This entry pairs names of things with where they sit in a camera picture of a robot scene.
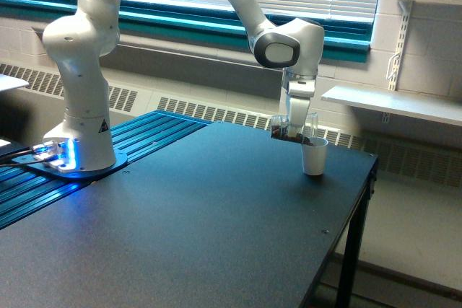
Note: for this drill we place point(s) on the black table leg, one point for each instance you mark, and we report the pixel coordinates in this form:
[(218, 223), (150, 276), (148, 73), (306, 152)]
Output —
[(354, 241)]

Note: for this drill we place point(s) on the white shelf bracket rail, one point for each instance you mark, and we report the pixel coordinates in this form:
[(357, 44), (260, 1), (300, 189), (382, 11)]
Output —
[(394, 62)]

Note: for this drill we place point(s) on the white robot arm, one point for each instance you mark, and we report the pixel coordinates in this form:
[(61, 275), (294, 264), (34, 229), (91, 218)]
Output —
[(77, 42)]

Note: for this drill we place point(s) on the white paper cup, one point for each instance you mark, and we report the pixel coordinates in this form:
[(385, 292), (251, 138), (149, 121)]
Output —
[(314, 153)]

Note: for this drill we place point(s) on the dark round robot base plate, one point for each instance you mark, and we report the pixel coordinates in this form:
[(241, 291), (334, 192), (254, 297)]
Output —
[(45, 169)]

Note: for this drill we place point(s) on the white baseboard heater grille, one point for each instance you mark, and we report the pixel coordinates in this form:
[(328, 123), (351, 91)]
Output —
[(396, 156)]

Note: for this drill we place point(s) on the clear plastic cup with nuts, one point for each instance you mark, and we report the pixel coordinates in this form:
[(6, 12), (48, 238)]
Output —
[(282, 129)]

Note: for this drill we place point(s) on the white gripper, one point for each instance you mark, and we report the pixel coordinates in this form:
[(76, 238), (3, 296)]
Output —
[(299, 91)]

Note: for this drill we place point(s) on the teal window frame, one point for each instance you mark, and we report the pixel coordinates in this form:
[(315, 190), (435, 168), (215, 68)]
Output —
[(344, 40)]

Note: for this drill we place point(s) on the white desk corner left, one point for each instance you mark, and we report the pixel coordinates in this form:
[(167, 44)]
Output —
[(9, 83)]

